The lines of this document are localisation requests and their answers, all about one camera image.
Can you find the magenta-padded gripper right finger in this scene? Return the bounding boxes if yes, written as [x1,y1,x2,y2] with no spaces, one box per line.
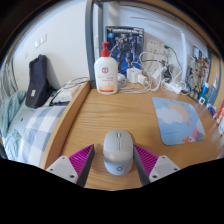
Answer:
[133,143,181,187]

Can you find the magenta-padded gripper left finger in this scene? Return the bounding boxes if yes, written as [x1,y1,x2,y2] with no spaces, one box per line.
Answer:
[45,143,96,188]

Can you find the grey computer mouse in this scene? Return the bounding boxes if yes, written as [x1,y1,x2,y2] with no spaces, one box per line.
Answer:
[102,130,135,176]

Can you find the light blue cloud-print mouse pad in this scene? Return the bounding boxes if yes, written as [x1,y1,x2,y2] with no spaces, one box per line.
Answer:
[152,96,206,146]

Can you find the plaid bedding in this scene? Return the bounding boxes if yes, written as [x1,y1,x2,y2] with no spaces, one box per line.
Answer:
[18,105,68,168]

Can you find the teal blanket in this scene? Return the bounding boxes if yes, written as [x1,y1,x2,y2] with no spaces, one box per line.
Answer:
[0,89,28,161]

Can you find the white power strip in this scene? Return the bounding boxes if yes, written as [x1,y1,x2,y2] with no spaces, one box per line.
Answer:
[163,81,183,95]

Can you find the red snack tube can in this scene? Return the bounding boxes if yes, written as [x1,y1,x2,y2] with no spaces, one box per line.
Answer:
[216,99,224,125]

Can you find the black bag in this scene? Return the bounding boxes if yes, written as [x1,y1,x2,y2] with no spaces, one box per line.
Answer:
[24,54,54,110]

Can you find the blue tube with white cap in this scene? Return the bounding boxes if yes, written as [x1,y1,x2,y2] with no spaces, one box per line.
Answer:
[201,82,210,98]

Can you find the blue spray bottle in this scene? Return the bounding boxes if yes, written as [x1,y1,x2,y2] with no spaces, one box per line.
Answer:
[208,77,219,105]

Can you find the white charger block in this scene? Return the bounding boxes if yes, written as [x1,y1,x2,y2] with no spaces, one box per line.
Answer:
[126,67,143,84]

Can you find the beige robot model figure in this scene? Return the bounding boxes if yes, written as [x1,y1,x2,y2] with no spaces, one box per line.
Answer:
[186,54,211,98]

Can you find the white red-capped pump bottle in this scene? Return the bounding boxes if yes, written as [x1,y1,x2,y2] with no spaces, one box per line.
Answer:
[93,41,119,96]

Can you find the blue robot model kit box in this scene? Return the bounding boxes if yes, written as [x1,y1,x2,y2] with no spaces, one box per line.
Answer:
[105,25,145,76]

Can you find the tangle of white cables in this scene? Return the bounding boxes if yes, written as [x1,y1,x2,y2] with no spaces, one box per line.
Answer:
[118,51,188,94]

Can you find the white wall socket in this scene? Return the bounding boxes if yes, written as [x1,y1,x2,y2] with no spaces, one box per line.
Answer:
[146,39,161,54]

